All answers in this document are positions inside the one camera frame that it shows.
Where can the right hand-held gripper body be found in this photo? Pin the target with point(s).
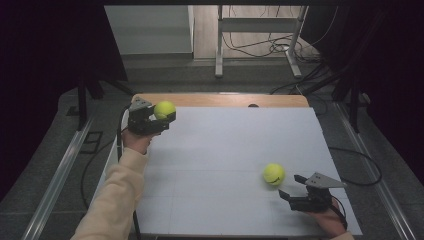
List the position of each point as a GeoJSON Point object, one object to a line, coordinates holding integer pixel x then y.
{"type": "Point", "coordinates": [313, 200]}

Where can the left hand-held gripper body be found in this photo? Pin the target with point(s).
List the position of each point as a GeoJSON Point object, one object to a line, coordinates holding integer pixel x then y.
{"type": "Point", "coordinates": [141, 125]}

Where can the plain yellow tennis ball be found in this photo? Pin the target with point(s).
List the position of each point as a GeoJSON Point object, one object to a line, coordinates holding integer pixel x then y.
{"type": "Point", "coordinates": [164, 109]}

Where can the yellow tennis ball black mark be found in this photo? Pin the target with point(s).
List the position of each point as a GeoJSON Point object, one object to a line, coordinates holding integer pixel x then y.
{"type": "Point", "coordinates": [274, 173]}

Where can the white plastic bin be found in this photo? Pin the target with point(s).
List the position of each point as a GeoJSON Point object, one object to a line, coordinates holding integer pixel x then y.
{"type": "Point", "coordinates": [111, 160]}

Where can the person's left hand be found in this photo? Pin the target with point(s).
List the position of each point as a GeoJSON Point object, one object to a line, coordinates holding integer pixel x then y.
{"type": "Point", "coordinates": [138, 141]}

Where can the person's right hand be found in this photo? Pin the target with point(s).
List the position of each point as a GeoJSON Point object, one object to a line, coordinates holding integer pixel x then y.
{"type": "Point", "coordinates": [328, 221]}

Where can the black metal stand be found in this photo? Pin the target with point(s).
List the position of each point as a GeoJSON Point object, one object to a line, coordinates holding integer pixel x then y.
{"type": "Point", "coordinates": [81, 106]}
{"type": "Point", "coordinates": [355, 110]}

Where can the white board table cover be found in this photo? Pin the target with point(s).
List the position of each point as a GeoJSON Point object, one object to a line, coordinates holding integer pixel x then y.
{"type": "Point", "coordinates": [216, 186]}

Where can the white cabinet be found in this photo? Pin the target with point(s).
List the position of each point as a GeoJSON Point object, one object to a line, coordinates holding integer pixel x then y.
{"type": "Point", "coordinates": [150, 30]}

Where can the dark round table grommet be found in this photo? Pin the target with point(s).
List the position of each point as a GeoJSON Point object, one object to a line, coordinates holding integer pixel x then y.
{"type": "Point", "coordinates": [253, 105]}

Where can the dark curtain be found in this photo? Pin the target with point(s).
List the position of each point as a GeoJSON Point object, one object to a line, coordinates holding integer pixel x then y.
{"type": "Point", "coordinates": [40, 66]}
{"type": "Point", "coordinates": [393, 83]}

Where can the black floor socket frame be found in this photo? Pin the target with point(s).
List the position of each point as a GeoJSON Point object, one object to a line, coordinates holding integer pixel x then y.
{"type": "Point", "coordinates": [91, 142]}

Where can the aluminium floor rail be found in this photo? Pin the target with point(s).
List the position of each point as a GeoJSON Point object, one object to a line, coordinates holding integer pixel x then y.
{"type": "Point", "coordinates": [56, 186]}
{"type": "Point", "coordinates": [383, 193]}

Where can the white metal desk frame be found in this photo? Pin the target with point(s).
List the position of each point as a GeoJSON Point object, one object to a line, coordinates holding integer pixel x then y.
{"type": "Point", "coordinates": [256, 25]}

